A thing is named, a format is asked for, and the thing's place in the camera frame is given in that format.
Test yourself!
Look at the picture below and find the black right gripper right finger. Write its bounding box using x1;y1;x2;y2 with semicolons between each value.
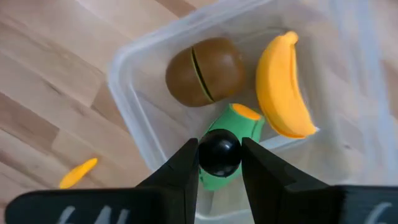
241;136;398;224

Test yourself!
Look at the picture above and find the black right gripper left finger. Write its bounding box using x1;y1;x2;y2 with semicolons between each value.
4;138;200;224

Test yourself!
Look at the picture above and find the black toy cherry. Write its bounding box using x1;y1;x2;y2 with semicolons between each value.
198;128;243;178

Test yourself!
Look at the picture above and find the green toy mango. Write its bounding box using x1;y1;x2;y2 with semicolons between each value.
198;103;266;191

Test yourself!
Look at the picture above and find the yellow toy banana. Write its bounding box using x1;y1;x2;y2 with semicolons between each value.
255;30;318;139

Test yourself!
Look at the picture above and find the brown toy kiwi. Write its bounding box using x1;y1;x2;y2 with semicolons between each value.
165;37;246;108

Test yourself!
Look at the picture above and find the clear plastic tupperware container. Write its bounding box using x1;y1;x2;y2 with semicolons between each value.
107;0;398;224

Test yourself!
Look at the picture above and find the small yellow toy corn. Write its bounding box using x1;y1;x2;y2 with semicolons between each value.
58;157;99;190

